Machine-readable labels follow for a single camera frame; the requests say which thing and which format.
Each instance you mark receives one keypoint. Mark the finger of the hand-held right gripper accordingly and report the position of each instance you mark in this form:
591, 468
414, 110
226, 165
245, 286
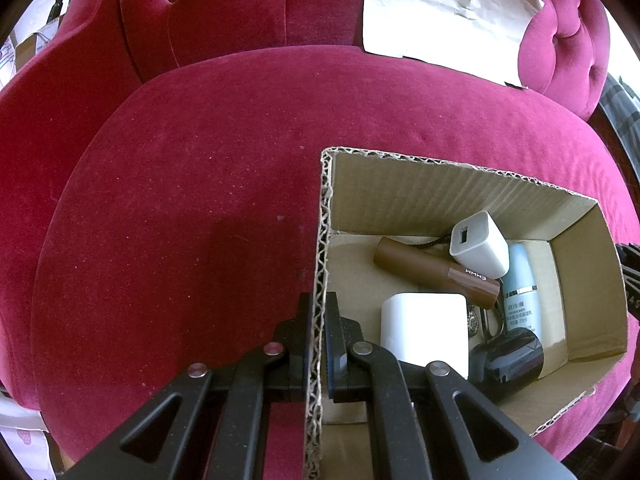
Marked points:
631, 275

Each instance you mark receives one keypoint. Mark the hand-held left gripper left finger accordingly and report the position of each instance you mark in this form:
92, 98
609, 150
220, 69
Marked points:
302, 350

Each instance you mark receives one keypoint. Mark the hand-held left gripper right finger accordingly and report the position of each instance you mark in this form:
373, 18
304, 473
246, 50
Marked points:
340, 360

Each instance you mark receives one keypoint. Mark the large white charger plug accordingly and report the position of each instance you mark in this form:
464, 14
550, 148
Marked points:
425, 325

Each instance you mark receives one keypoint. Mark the pale blue lotion bottle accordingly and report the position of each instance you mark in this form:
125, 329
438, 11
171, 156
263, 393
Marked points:
520, 290

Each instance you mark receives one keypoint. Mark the brown lipstick tube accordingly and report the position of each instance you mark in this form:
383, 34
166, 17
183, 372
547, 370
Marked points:
425, 267

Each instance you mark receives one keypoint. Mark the black round cap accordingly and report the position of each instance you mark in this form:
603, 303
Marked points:
510, 355

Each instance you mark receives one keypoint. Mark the small white adapter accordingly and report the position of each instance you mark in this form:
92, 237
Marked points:
480, 247

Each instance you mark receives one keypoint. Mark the cardboard box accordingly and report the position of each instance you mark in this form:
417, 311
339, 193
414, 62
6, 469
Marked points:
425, 185

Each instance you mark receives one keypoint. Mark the grey plaid blanket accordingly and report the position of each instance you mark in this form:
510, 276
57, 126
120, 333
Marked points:
622, 105

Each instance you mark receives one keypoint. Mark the red velvet tufted sofa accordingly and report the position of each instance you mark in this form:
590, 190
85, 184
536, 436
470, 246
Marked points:
200, 160

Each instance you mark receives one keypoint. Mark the white printed cloth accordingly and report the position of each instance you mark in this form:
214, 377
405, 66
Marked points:
20, 430

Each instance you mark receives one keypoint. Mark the white paper sheet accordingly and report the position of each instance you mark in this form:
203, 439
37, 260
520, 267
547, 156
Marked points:
440, 10

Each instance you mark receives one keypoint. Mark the small brown cardboard carton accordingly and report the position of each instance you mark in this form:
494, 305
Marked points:
31, 49

